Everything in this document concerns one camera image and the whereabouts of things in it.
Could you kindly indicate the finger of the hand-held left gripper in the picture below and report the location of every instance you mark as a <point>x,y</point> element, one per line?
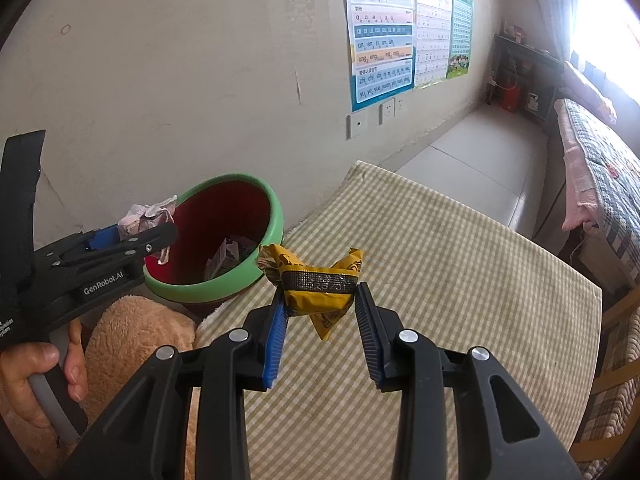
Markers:
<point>106,237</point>
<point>140,247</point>

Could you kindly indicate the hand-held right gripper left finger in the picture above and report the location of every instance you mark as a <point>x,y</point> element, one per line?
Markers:
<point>275,350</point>

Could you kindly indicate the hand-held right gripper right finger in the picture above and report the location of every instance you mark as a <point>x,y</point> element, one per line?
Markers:
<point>370,340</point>

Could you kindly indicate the pinkish paper wrapper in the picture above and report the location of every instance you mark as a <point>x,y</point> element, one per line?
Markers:
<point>145,217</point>

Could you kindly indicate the yellow black wrapper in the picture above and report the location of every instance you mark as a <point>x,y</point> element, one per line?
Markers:
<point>315,305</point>

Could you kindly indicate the green rimmed red trash bin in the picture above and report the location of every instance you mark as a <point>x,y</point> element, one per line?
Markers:
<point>210,215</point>

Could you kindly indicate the pink snack bag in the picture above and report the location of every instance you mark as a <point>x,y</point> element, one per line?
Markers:
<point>222,260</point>

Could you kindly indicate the person's left hand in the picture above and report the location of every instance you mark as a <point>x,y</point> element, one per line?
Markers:
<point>25,365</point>

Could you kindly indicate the tan plush blanket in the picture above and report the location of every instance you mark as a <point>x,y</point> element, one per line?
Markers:
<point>135,325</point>

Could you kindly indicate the beige checked tablecloth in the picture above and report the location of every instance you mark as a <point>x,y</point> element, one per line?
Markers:
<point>450,260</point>

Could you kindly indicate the plaid chair cushion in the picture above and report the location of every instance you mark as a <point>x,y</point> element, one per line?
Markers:
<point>612,390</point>

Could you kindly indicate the wooden chair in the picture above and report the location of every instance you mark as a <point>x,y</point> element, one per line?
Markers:
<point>620,310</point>

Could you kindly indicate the pink bedsheet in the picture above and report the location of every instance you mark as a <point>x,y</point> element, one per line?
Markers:
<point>577,170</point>

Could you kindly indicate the red bucket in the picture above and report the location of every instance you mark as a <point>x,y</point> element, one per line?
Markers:
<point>511,99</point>

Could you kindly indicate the bed with plaid quilt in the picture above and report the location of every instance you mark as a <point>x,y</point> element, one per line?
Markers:
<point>615,170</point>

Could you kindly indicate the dark metal shelf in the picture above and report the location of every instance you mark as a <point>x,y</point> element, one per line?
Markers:
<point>542,60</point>

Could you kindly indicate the pink pillow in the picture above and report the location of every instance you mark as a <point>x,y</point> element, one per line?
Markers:
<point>587,87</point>

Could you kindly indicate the small items on shelf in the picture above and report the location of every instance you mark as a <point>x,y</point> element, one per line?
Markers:
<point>515,32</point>

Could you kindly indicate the patterned curtain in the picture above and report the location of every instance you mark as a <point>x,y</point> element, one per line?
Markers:
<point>550,5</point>

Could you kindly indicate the bright window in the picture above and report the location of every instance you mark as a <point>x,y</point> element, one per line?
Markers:
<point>610,30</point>

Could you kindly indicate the white wall socket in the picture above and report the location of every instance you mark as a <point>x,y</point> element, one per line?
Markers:
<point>391,110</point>
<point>357,126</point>
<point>383,114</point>

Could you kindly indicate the blue letter wall poster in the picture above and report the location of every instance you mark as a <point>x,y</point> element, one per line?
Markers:
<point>380,50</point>

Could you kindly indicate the pink chart wall poster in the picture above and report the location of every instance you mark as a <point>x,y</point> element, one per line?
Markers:
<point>432,35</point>

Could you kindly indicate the green chart wall poster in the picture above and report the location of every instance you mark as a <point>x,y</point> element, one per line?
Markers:
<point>461,30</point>

